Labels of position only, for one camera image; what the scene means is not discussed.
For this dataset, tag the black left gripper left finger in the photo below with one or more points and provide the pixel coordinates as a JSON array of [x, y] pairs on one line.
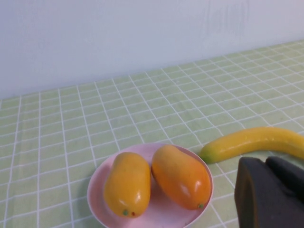
[[259, 202]]

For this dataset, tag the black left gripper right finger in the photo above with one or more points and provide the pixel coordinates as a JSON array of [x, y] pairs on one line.
[[289, 175]]

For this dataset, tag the yellow plastic banana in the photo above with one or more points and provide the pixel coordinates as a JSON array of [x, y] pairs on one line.
[[249, 140]]

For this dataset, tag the orange-blushed plastic mango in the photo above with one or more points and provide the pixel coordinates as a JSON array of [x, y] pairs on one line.
[[180, 175]]

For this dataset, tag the yellow plastic mango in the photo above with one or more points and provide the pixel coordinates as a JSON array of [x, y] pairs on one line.
[[128, 183]]

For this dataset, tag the pink round plate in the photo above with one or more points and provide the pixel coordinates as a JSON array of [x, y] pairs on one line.
[[156, 213]]

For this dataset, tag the green checked tablecloth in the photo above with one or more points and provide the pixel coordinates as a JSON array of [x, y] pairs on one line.
[[118, 107]]

